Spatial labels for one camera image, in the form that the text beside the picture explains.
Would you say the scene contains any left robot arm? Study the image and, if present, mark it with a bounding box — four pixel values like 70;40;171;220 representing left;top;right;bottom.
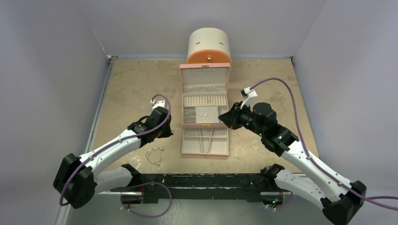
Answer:
53;106;173;209

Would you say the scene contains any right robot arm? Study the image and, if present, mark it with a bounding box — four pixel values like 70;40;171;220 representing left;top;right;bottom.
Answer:
218;102;367;225

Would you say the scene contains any pink jewelry box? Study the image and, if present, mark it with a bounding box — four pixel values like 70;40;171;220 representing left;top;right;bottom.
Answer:
180;63;230;128

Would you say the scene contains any silver pearl bangle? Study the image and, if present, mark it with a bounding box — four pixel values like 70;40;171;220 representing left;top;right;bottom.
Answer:
145;147;164;166

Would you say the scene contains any pink box pull-out drawer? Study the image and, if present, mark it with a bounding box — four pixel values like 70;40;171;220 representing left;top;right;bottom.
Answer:
181;128;229;157

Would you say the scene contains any round beige orange box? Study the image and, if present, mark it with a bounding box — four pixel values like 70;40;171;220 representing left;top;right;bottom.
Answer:
187;28;231;64

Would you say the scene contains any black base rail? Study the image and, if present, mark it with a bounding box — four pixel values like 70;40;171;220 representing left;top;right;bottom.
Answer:
110;165;285;204

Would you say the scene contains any aluminium frame rail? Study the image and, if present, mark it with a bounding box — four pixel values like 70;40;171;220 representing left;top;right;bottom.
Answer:
55;55;119;225

